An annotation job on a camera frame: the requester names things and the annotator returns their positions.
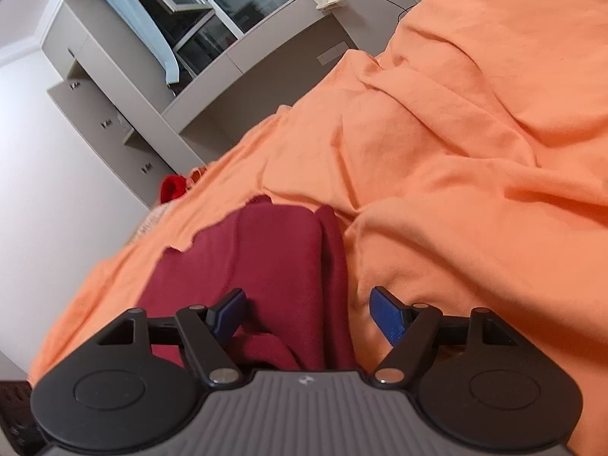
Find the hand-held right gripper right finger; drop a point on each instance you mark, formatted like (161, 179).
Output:
(387, 316)

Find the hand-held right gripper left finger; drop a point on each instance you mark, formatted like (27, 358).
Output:
(228, 313)

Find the dark red long-sleeve shirt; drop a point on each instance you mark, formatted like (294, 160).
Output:
(285, 266)

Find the beige lace cloth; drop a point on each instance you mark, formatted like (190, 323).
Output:
(145, 223)

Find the bright red cloth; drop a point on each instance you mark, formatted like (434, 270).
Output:
(172, 187)

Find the peach floral cloth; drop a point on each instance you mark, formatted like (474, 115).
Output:
(195, 174)

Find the orange blanket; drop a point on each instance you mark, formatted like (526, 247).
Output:
(451, 152)

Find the dark woven object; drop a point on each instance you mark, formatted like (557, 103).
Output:
(16, 418)

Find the grey tall cabinet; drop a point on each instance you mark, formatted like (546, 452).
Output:
(109, 104)

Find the grey window ledge desk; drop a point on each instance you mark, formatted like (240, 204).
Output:
(266, 57)

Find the light blue curtain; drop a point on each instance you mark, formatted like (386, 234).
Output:
(142, 23)

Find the window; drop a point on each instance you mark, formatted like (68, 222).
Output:
(213, 0)

